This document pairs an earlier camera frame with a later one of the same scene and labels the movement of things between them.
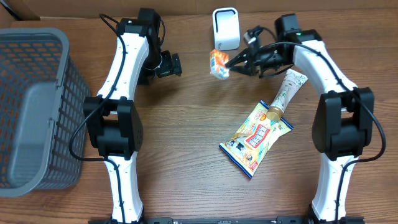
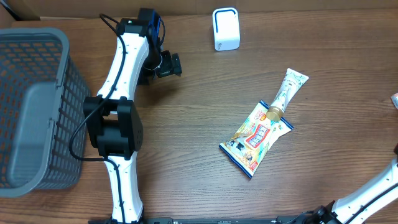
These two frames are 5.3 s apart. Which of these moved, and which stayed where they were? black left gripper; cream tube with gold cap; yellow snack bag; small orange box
Moved: small orange box
Stayed: black left gripper; yellow snack bag; cream tube with gold cap
